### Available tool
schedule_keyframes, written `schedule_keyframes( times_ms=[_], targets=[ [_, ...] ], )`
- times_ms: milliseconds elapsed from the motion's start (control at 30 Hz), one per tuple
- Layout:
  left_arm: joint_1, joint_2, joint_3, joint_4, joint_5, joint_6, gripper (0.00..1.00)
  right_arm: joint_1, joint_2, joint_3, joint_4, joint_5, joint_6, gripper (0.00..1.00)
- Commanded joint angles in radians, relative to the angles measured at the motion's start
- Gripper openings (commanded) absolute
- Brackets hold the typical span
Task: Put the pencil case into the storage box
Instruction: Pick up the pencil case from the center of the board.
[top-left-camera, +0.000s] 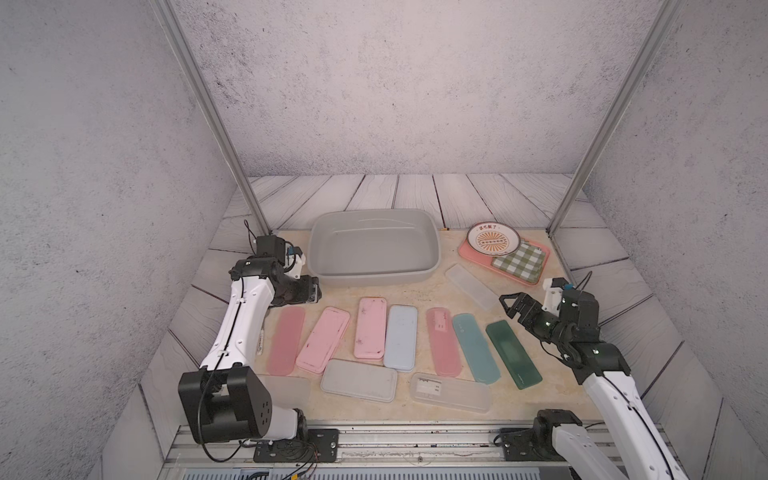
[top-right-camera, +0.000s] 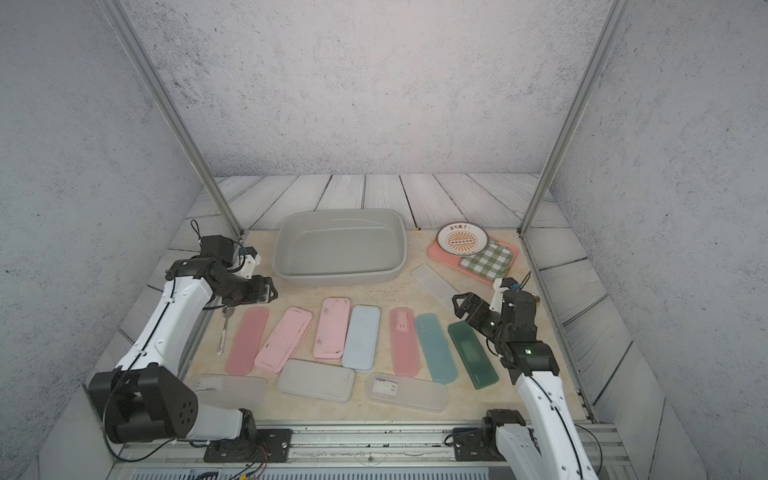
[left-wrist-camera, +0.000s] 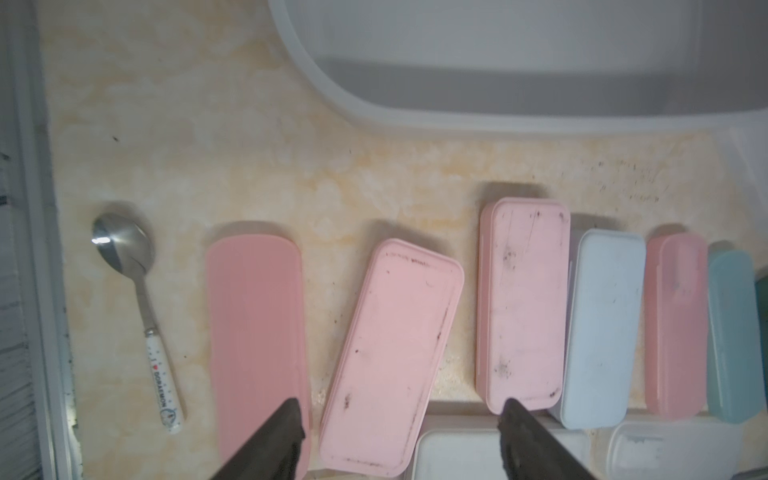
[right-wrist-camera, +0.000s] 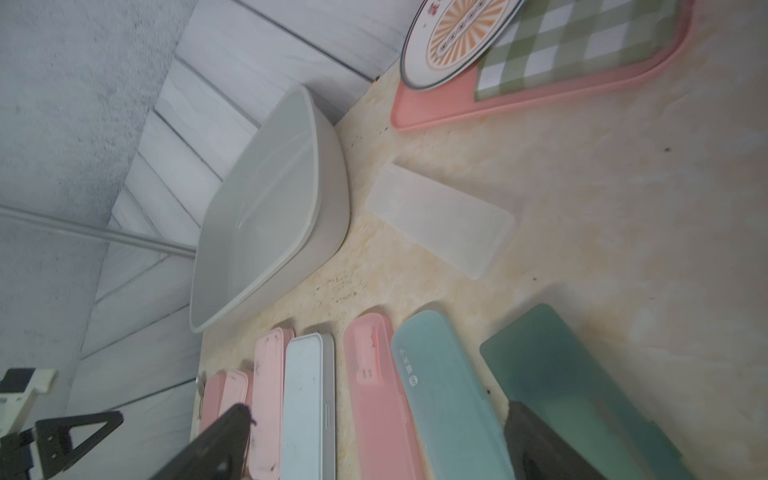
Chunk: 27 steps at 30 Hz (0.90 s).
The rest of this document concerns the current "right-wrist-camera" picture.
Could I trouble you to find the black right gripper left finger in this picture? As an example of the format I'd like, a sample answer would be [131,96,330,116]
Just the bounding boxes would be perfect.
[151,403,252,480]

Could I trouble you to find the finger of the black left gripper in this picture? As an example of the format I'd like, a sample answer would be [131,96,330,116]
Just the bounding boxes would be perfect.
[34,411,124,474]

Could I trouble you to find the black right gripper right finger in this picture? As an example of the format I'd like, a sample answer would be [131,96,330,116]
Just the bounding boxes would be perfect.
[504,401,605,480]

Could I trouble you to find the pale pink pencil case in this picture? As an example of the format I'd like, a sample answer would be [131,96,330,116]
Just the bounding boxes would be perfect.
[247,327,295,479]

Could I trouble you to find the light blue pencil case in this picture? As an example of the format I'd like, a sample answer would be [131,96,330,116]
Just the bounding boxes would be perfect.
[280,333,336,480]

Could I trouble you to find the translucent pink pencil case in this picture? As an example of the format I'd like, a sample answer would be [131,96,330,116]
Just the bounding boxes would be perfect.
[343,313,425,479]

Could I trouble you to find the dark pink flat case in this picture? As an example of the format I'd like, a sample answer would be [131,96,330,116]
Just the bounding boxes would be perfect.
[198,372,226,434]

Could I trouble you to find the teal pencil case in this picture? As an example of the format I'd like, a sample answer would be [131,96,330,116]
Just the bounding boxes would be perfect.
[391,310,515,479]

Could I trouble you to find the dark green pencil case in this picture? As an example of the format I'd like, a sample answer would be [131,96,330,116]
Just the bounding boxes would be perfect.
[479,304,693,479]

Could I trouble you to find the grey plastic storage box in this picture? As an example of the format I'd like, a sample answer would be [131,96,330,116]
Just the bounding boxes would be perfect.
[189,85,351,333]

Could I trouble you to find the pink serving tray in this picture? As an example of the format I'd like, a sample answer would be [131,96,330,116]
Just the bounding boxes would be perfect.
[390,1,695,131]

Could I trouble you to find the green checkered cloth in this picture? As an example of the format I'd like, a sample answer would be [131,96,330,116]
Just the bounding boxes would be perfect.
[474,0,681,101]

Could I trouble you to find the orange patterned plate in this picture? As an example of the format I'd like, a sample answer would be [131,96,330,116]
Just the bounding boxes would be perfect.
[399,0,525,91]

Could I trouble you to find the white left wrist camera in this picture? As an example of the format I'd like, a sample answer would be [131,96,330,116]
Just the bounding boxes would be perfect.
[0,368,58,437]

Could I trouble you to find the aluminium frame post left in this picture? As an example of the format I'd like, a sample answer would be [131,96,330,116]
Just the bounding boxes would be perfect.
[1,205,196,259]

